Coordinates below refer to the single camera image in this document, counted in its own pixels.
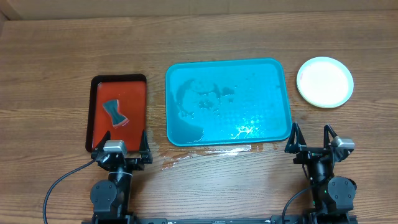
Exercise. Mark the dark grey sponge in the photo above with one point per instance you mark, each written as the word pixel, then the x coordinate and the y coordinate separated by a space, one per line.
pixel 112 109

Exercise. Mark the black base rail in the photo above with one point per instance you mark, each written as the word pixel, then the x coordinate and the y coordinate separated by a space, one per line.
pixel 275 219

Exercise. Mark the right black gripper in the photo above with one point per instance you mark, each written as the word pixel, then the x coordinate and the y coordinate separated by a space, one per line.
pixel 307 152

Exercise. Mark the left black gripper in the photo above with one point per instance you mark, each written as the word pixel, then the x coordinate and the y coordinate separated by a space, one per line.
pixel 144 156

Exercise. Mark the light blue plate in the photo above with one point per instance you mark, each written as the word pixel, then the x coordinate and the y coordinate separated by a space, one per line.
pixel 325 82

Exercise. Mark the red black-rimmed tray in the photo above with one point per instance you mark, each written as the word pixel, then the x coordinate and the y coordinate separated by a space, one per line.
pixel 131 92

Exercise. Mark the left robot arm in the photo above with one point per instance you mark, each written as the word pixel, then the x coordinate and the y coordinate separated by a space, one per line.
pixel 110 197

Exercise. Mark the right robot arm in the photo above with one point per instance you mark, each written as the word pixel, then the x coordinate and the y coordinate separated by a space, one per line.
pixel 332 195

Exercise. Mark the teal plastic tray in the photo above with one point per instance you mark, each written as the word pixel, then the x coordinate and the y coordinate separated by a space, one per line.
pixel 226 102

